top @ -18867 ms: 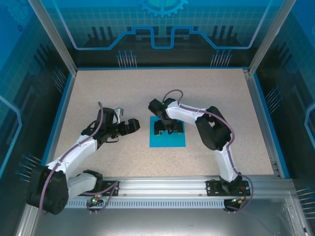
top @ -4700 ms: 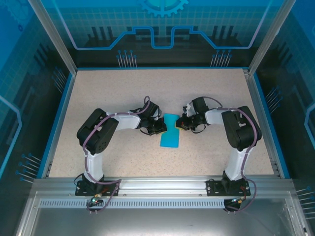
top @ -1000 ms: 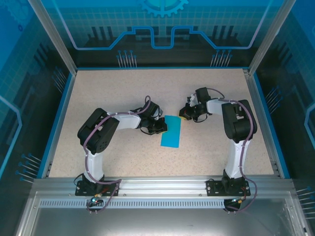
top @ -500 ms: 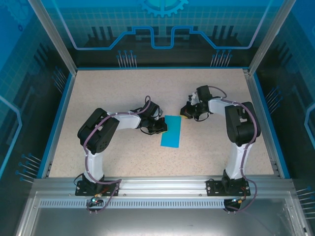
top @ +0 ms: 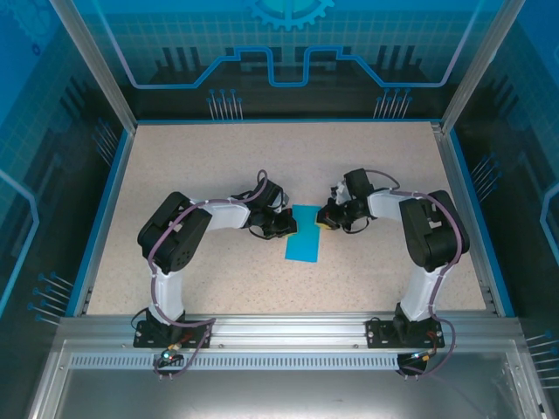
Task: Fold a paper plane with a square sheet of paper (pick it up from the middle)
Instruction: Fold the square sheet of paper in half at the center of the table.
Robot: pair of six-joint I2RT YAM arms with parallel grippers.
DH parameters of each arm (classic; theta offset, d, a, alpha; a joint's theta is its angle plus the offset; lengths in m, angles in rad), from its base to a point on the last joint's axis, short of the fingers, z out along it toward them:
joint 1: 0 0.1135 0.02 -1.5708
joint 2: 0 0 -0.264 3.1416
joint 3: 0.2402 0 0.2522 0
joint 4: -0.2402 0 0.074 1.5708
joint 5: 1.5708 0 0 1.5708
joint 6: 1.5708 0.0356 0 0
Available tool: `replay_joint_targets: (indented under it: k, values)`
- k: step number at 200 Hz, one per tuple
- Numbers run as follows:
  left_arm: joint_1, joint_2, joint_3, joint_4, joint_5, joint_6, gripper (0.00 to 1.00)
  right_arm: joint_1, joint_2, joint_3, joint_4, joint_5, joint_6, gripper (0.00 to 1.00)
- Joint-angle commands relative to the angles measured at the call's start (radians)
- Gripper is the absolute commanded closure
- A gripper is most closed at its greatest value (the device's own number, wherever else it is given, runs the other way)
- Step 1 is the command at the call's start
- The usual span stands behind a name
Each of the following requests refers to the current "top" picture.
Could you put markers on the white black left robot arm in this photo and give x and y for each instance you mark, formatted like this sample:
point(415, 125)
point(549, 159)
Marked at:
point(174, 235)

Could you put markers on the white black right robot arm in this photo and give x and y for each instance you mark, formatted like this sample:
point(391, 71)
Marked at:
point(432, 235)

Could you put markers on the grey metal tray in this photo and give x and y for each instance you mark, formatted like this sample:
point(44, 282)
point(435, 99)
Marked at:
point(279, 397)

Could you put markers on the blue table edge strip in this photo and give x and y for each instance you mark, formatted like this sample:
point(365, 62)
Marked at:
point(104, 218)
point(500, 288)

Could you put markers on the blue circuit print side panel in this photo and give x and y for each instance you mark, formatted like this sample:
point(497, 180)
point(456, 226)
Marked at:
point(26, 174)
point(524, 174)

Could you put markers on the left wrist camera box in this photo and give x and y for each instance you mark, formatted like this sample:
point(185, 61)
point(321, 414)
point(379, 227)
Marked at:
point(284, 201)

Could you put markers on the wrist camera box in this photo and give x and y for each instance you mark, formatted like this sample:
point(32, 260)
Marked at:
point(337, 194)
point(284, 201)

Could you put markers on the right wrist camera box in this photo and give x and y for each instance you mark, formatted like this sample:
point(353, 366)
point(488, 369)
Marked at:
point(337, 194)

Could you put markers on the aluminium frame crossbar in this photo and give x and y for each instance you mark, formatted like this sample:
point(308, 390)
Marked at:
point(288, 331)

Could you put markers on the aluminium table side rail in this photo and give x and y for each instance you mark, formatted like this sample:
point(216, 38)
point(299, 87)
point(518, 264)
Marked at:
point(456, 183)

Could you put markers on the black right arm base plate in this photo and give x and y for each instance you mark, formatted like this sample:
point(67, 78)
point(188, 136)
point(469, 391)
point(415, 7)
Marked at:
point(375, 336)

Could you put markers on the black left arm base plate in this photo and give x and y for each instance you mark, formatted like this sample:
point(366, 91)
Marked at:
point(144, 338)

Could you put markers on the aluminium corner post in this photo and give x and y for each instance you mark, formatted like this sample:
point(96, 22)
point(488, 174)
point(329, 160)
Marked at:
point(98, 65)
point(474, 65)

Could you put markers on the blue gear print wall panel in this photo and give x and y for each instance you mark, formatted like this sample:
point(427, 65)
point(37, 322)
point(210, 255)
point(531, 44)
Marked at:
point(279, 26)

